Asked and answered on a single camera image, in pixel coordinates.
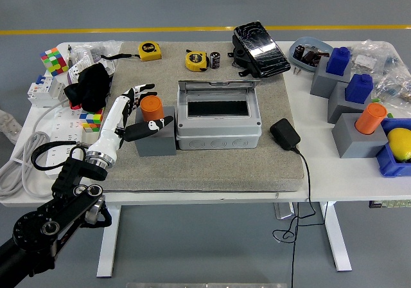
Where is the grey-brown mat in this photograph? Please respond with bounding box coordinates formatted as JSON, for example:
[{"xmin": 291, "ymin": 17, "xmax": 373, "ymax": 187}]
[{"xmin": 95, "ymin": 41, "xmax": 306, "ymax": 194}]

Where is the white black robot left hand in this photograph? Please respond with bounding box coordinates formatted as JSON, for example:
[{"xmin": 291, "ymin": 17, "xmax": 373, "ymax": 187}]
[{"xmin": 87, "ymin": 83, "xmax": 175, "ymax": 161}]

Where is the yellow lemon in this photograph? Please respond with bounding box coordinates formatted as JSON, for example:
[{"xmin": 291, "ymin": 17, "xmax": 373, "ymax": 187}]
[{"xmin": 386, "ymin": 127, "xmax": 411, "ymax": 165}]

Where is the blue plastic bin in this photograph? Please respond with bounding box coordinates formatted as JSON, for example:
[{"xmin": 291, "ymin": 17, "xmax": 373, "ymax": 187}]
[{"xmin": 376, "ymin": 117, "xmax": 411, "ymax": 179}]

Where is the grey block holder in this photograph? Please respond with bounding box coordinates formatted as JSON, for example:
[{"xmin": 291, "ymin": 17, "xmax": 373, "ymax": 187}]
[
  {"xmin": 327, "ymin": 81, "xmax": 374, "ymax": 124},
  {"xmin": 310, "ymin": 56, "xmax": 353, "ymax": 100},
  {"xmin": 331, "ymin": 112, "xmax": 390, "ymax": 159}
]

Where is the small multicolour puzzle cube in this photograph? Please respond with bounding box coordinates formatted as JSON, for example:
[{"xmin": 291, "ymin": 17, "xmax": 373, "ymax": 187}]
[{"xmin": 78, "ymin": 107, "xmax": 105, "ymax": 133}]

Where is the grey electrical junction box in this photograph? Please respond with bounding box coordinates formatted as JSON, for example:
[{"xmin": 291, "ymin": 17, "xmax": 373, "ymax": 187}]
[{"xmin": 175, "ymin": 87, "xmax": 261, "ymax": 151}]

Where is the grey block with round hole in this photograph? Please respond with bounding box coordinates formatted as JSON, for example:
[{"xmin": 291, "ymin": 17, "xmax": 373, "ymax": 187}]
[{"xmin": 134, "ymin": 105, "xmax": 178, "ymax": 158}]

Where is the silver box under table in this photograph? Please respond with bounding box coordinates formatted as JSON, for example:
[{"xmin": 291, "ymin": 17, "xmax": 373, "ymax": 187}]
[{"xmin": 273, "ymin": 201, "xmax": 295, "ymax": 220}]

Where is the white power strip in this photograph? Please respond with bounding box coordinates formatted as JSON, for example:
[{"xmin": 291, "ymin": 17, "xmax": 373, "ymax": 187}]
[{"xmin": 44, "ymin": 107, "xmax": 88, "ymax": 178}]

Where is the yellow tape measure with strap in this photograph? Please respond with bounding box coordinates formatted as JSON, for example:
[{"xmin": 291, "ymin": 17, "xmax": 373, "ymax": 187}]
[{"xmin": 100, "ymin": 41, "xmax": 164, "ymax": 62}]

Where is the white table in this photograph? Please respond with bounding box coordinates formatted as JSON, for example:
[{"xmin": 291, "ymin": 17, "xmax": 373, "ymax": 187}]
[{"xmin": 0, "ymin": 40, "xmax": 411, "ymax": 278}]

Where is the orange cylinder battery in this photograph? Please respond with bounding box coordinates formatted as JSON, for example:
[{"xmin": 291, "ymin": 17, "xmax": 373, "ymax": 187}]
[
  {"xmin": 140, "ymin": 95, "xmax": 165, "ymax": 123},
  {"xmin": 354, "ymin": 103, "xmax": 388, "ymax": 136}
]

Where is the large multicolour puzzle cube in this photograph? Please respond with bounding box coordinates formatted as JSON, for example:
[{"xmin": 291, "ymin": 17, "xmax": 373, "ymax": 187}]
[{"xmin": 39, "ymin": 46, "xmax": 70, "ymax": 77}]

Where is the white power cable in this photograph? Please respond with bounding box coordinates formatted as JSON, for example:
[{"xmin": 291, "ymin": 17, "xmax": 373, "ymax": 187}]
[{"xmin": 0, "ymin": 102, "xmax": 71, "ymax": 201}]

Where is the white circuit breaker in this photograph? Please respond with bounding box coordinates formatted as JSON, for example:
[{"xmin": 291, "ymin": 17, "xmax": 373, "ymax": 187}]
[{"xmin": 26, "ymin": 74, "xmax": 67, "ymax": 109}]

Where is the black cloth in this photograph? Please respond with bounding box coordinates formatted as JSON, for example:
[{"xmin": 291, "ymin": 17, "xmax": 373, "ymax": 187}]
[{"xmin": 63, "ymin": 63, "xmax": 113, "ymax": 113}]

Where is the white socket in packaging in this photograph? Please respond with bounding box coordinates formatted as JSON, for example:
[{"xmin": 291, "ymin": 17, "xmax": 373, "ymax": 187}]
[{"xmin": 66, "ymin": 55, "xmax": 94, "ymax": 86}]

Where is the black power adapter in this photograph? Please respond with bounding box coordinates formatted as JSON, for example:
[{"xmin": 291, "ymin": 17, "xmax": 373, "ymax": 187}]
[{"xmin": 269, "ymin": 118, "xmax": 302, "ymax": 152}]

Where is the black adapter cord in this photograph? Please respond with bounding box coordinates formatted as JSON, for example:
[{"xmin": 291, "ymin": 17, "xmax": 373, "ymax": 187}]
[{"xmin": 272, "ymin": 147, "xmax": 318, "ymax": 288}]

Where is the smoked transparent box lid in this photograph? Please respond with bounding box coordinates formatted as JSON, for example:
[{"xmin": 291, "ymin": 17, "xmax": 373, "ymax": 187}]
[{"xmin": 178, "ymin": 78, "xmax": 261, "ymax": 93}]

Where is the blue plastic block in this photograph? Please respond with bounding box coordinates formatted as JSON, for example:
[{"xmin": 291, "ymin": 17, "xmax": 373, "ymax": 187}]
[
  {"xmin": 326, "ymin": 46, "xmax": 352, "ymax": 77},
  {"xmin": 345, "ymin": 73, "xmax": 374, "ymax": 105}
]

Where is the black cylindrical capacitor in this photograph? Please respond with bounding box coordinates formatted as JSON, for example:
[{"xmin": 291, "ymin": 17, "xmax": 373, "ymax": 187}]
[{"xmin": 209, "ymin": 51, "xmax": 222, "ymax": 70}]

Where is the blue-grey oval tray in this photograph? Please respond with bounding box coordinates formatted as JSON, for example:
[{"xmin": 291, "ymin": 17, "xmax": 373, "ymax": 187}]
[{"xmin": 289, "ymin": 36, "xmax": 335, "ymax": 74}]

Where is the clear plastic parts bag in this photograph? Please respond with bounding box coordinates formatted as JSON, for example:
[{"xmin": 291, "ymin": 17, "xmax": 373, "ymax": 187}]
[
  {"xmin": 69, "ymin": 39, "xmax": 124, "ymax": 77},
  {"xmin": 348, "ymin": 40, "xmax": 402, "ymax": 77},
  {"xmin": 374, "ymin": 61, "xmax": 411, "ymax": 111}
]

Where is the table height control panel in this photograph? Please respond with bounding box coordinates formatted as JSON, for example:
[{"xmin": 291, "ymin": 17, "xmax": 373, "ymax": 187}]
[{"xmin": 369, "ymin": 200, "xmax": 411, "ymax": 210}]

